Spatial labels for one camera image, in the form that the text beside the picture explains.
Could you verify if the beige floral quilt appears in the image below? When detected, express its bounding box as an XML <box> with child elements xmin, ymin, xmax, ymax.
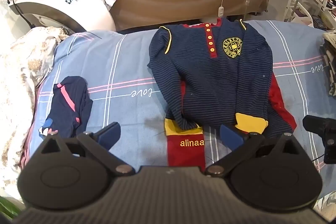
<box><xmin>0</xmin><ymin>26</ymin><xmax>70</xmax><ymax>180</ymax></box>

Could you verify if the green plant leaf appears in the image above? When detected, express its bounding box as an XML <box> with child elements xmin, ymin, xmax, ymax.
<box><xmin>0</xmin><ymin>196</ymin><xmax>23</xmax><ymax>218</ymax></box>

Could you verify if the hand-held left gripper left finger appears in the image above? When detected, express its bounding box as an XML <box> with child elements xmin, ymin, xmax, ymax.
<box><xmin>31</xmin><ymin>122</ymin><xmax>135</xmax><ymax>176</ymax></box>

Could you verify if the small navy pink-striped garment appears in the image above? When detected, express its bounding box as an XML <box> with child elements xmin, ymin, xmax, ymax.
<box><xmin>39</xmin><ymin>76</ymin><xmax>93</xmax><ymax>139</ymax></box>

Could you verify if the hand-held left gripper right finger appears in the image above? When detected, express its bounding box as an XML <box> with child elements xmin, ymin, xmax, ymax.
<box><xmin>205</xmin><ymin>124</ymin><xmax>309</xmax><ymax>178</ymax></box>

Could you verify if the navy striped red child's garment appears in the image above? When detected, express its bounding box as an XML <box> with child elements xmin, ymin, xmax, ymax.
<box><xmin>147</xmin><ymin>18</ymin><xmax>297</xmax><ymax>173</ymax></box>

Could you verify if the stack of folded clothes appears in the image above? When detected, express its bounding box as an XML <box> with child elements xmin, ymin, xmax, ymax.
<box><xmin>319</xmin><ymin>31</ymin><xmax>336</xmax><ymax>96</ymax></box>

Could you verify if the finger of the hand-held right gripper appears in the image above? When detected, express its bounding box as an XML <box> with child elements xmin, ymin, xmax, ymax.
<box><xmin>302</xmin><ymin>115</ymin><xmax>336</xmax><ymax>136</ymax></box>

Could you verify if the blue plaid bed sheet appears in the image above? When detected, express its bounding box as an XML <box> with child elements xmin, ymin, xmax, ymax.
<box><xmin>24</xmin><ymin>20</ymin><xmax>336</xmax><ymax>203</ymax></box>

